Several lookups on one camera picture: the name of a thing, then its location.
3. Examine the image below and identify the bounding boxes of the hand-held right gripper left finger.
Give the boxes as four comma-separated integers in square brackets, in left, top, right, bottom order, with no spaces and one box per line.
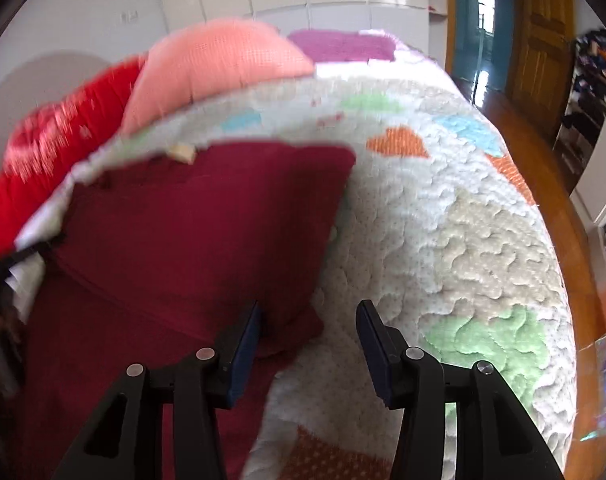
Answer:
[51,301,262,480]

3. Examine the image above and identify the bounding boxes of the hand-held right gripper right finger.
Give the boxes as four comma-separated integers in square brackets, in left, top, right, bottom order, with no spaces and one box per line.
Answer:
[356,299,566,480]

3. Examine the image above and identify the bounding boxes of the dark red garment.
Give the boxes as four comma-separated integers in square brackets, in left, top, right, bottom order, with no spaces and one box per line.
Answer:
[20,141,357,480]

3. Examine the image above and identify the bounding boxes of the shelf with clothes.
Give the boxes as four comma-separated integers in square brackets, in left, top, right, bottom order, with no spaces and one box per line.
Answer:
[553,27,606,193]

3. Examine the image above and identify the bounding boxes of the heart patterned quilted blanket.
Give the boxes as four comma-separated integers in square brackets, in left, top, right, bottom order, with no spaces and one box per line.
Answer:
[15,29,578,480]

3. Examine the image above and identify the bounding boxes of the red pillow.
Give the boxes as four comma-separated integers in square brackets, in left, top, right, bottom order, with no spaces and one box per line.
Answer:
[0,55,148,258]

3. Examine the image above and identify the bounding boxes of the salmon pink pillow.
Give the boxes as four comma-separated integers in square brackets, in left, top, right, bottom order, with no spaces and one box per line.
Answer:
[119,19,316,137]

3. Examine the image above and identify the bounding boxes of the purple cloth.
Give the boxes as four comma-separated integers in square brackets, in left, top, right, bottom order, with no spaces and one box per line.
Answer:
[287,29,396,63]

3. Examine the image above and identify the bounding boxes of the wooden door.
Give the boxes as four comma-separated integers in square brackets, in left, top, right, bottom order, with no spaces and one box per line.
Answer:
[505,0,576,136]

